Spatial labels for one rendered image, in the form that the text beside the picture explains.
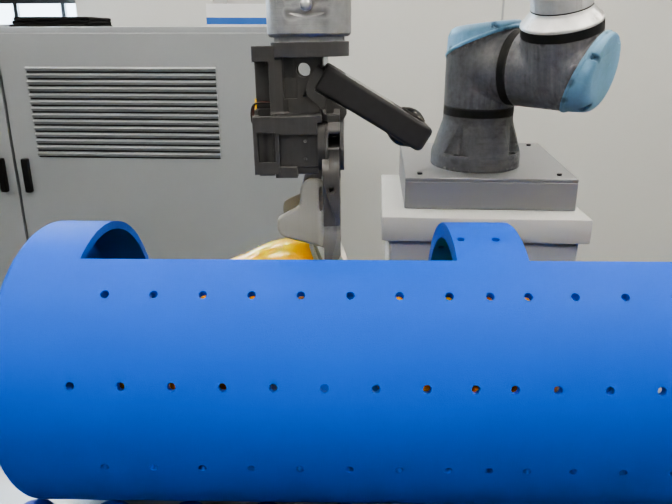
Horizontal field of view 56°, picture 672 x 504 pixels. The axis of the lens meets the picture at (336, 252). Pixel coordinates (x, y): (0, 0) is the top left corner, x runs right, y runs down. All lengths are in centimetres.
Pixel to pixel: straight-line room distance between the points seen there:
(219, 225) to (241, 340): 176
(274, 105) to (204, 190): 170
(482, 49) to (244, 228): 141
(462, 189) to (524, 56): 22
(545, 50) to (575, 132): 263
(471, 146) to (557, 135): 252
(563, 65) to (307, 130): 50
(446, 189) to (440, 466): 55
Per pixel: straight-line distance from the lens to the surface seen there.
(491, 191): 103
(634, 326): 58
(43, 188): 249
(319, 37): 56
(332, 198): 56
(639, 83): 366
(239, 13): 234
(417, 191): 102
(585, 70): 96
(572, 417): 57
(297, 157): 57
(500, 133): 107
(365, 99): 58
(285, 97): 59
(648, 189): 378
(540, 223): 101
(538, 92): 100
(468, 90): 105
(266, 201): 223
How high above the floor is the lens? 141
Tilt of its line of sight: 19 degrees down
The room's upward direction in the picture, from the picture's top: straight up
